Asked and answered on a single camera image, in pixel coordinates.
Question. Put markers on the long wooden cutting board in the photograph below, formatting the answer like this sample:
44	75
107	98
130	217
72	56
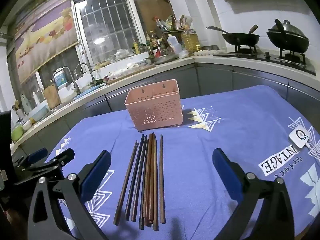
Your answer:
135	72

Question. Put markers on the grey kitchen cabinets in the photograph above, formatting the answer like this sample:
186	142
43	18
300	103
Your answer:
215	80

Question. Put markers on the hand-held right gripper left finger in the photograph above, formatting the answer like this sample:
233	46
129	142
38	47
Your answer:
96	173

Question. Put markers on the green bowl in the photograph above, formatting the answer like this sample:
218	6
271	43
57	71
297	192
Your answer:
17	133

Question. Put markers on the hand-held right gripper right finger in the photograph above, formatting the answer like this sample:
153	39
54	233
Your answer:
226	172

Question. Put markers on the black wok with metal lid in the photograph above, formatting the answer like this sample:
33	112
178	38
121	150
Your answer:
287	38

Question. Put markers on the small wooden cutting board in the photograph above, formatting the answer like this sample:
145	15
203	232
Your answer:
52	97

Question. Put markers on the small white square device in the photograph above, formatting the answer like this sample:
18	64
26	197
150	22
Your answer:
299	138

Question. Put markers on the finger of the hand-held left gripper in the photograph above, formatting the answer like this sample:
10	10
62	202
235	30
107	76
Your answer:
37	154
62	158

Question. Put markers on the fruit print wall poster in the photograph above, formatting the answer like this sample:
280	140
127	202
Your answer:
47	37

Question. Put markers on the row of wooden chopsticks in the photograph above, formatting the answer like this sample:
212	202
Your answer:
150	180

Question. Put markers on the light blue basin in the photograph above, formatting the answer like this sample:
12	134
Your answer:
40	112

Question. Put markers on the rack with bags and utensils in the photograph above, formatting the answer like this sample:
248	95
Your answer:
172	22

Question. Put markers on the white blue-label container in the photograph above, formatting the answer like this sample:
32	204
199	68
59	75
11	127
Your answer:
60	78

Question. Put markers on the cluster of condiment bottles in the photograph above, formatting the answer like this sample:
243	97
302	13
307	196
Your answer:
150	42

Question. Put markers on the metal faucet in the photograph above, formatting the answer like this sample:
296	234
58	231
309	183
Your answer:
86	68
71	77

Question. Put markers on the large yellow oil bottle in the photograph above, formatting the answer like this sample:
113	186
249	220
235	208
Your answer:
191	41

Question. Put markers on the barred window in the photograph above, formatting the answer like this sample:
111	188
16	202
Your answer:
107	25

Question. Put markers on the black gas stove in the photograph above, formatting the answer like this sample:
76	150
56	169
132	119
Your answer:
272	56

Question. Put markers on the pink perforated utensil basket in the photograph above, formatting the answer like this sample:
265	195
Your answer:
155	110

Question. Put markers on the tray of white eggs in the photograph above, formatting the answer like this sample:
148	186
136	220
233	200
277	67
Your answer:
207	52

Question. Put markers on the white plastic bottle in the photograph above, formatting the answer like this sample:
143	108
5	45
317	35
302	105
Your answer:
25	102

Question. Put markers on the blue printed tablecloth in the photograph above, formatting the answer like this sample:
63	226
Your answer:
200	135

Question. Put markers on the white plastic jug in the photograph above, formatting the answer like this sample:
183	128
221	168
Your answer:
173	44

